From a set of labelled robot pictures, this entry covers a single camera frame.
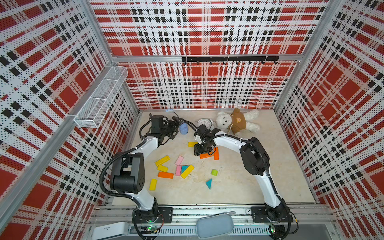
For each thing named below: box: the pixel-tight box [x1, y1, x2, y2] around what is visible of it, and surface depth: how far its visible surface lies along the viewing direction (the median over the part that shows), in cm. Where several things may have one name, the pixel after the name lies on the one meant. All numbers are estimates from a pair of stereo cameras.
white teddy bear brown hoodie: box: [216, 106, 261, 136], surface depth 107 cm
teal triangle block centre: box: [181, 165, 189, 174], surface depth 90 cm
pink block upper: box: [174, 155, 184, 166], surface depth 95 cm
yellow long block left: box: [154, 155, 171, 167], surface depth 95 cm
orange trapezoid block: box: [199, 153, 214, 159], surface depth 94 cm
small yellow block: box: [157, 165, 169, 173], surface depth 92 cm
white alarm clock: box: [197, 118, 214, 130], surface depth 110 cm
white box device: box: [92, 221, 129, 240], surface depth 66 cm
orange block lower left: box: [158, 171, 174, 179], surface depth 90 cm
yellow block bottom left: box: [149, 179, 158, 191], surface depth 85 cm
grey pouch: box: [196, 211, 237, 240], surface depth 70 cm
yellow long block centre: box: [181, 165, 190, 175], surface depth 90 cm
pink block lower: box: [175, 165, 182, 176], surface depth 90 cm
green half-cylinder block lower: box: [211, 169, 219, 176], surface depth 90 cm
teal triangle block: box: [205, 178, 213, 190], surface depth 86 cm
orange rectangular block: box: [214, 147, 220, 161], surface depth 97 cm
